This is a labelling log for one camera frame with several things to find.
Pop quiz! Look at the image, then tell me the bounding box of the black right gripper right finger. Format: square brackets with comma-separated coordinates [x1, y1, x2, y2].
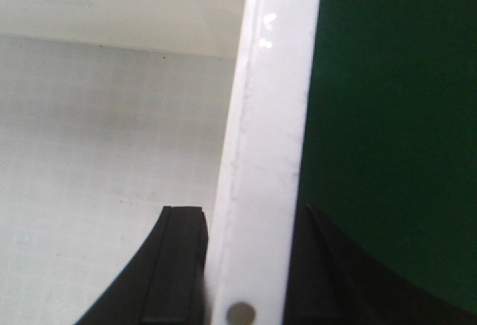
[285, 204, 476, 324]

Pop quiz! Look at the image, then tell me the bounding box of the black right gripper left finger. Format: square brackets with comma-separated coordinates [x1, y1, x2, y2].
[78, 206, 207, 325]

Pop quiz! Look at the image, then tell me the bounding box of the white plastic Totelife crate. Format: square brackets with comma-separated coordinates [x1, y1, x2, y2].
[1, 0, 315, 324]

